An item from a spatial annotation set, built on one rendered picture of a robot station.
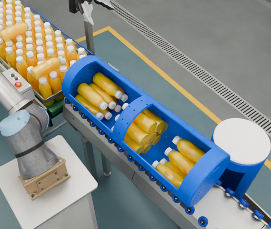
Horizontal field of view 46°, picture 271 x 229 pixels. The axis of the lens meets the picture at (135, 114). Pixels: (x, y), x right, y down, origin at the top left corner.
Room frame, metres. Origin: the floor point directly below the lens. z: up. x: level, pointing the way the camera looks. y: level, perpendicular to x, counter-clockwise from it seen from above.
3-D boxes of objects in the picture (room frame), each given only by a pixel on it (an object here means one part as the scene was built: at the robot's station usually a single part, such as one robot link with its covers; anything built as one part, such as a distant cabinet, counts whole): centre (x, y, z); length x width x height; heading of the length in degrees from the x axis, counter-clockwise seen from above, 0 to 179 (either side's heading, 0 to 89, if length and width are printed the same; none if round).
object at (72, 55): (1.54, 0.40, 0.99); 0.07 x 0.07 x 0.17
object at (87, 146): (1.19, 0.32, 0.31); 0.06 x 0.06 x 0.63; 45
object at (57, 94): (1.34, 0.37, 0.96); 0.40 x 0.01 x 0.03; 135
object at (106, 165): (1.29, 0.22, 0.31); 0.06 x 0.06 x 0.63; 45
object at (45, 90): (1.25, 0.52, 0.99); 0.07 x 0.07 x 0.17
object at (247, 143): (0.92, -0.53, 1.03); 0.28 x 0.28 x 0.01
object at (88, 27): (1.81, 0.33, 0.55); 0.04 x 0.04 x 1.10; 45
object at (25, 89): (1.23, 0.66, 1.05); 0.20 x 0.10 x 0.10; 45
